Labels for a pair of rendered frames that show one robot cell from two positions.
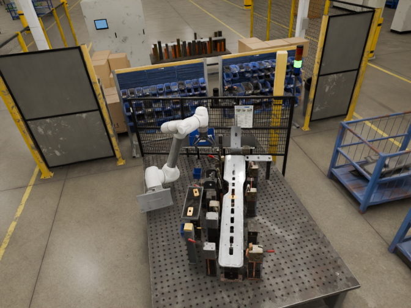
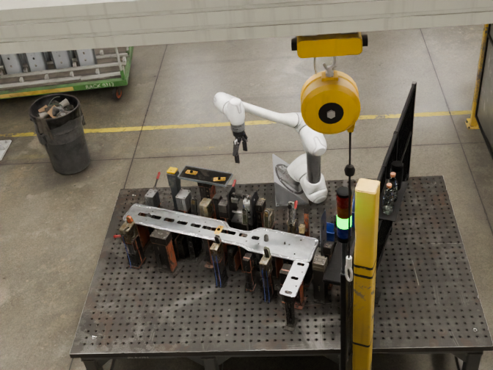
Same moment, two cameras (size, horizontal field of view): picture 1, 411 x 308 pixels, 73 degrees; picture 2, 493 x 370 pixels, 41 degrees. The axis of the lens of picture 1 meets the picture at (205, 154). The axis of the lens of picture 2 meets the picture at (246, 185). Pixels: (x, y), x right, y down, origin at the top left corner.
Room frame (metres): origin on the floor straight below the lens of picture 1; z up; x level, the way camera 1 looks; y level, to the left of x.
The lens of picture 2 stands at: (3.02, -3.26, 3.96)
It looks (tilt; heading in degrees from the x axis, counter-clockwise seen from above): 39 degrees down; 107
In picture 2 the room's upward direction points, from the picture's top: 7 degrees counter-clockwise
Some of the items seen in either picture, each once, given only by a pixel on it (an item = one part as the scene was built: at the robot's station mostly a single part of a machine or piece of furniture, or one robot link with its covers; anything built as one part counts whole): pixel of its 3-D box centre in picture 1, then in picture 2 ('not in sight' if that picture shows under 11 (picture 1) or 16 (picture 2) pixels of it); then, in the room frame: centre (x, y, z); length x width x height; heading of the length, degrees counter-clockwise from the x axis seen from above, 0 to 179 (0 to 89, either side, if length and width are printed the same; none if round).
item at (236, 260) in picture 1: (233, 198); (216, 230); (1.84, -0.23, 1.00); 1.38 x 0.22 x 0.02; 171
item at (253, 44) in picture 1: (270, 73); not in sight; (5.82, -1.53, 0.67); 1.20 x 0.80 x 1.35; 102
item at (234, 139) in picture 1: (235, 139); (323, 233); (2.58, -0.35, 1.17); 0.12 x 0.01 x 0.34; 81
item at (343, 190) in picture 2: (296, 74); (344, 236); (2.78, -1.01, 1.79); 0.07 x 0.07 x 0.57
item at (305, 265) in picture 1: (218, 195); (276, 256); (2.21, -0.11, 0.68); 2.56 x 1.61 x 0.04; 10
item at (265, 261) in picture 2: (253, 179); (266, 278); (2.23, -0.49, 0.87); 0.12 x 0.09 x 0.35; 81
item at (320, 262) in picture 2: (245, 159); (320, 280); (2.57, -0.47, 0.88); 0.08 x 0.08 x 0.36; 81
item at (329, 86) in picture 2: not in sight; (331, 172); (2.84, -1.87, 2.86); 0.18 x 0.10 x 0.87; 10
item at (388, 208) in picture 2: (235, 95); (388, 198); (2.96, -0.39, 1.53); 0.06 x 0.06 x 0.20
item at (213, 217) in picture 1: (213, 231); (187, 215); (1.56, -0.01, 0.90); 0.13 x 0.10 x 0.41; 81
